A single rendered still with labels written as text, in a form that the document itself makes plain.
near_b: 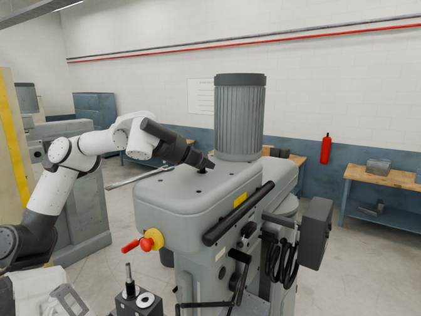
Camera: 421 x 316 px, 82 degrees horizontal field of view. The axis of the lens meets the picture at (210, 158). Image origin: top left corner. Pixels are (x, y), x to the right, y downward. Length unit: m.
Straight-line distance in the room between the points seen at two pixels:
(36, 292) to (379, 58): 4.79
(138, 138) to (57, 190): 0.32
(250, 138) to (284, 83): 4.18
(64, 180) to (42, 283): 0.28
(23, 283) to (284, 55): 4.87
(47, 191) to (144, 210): 0.29
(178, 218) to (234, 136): 0.40
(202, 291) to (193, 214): 0.38
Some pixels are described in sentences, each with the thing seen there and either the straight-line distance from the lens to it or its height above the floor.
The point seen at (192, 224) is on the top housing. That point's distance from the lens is 0.63.
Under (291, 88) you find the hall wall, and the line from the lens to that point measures 5.02.
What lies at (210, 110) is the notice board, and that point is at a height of 1.63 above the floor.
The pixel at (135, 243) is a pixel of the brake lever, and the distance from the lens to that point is 0.81.
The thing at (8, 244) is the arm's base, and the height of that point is 1.77.
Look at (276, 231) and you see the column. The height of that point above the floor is 1.52.
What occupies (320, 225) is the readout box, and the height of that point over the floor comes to 1.71.
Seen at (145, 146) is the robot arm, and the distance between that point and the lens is 0.63.
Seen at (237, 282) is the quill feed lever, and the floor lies 1.48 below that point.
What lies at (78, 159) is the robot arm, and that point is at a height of 1.96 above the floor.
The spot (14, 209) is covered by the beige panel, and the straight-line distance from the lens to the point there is 2.41.
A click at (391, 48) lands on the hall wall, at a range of 4.85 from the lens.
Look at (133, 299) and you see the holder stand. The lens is 1.47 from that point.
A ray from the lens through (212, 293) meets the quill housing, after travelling 0.95.
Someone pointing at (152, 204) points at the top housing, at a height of 1.86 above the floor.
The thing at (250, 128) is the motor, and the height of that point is 2.02.
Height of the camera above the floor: 2.16
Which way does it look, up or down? 16 degrees down
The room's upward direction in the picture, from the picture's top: straight up
